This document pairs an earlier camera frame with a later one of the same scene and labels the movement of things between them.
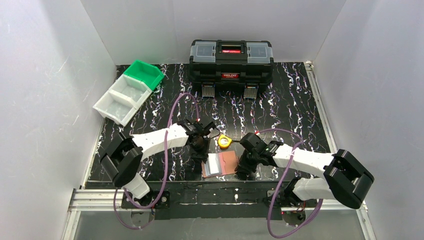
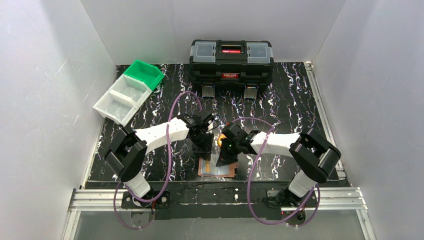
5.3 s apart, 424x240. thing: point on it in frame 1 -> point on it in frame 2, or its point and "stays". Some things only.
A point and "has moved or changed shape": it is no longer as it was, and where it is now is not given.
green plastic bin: x=150 y=74 stays
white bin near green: x=131 y=90 stays
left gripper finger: x=205 y=166 -> x=207 y=144
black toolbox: x=248 y=64 stays
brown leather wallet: x=223 y=163 has moved or changed shape
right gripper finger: x=241 y=169 -> x=225 y=156
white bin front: x=114 y=106 stays
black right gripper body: x=245 y=160 -> x=227 y=151
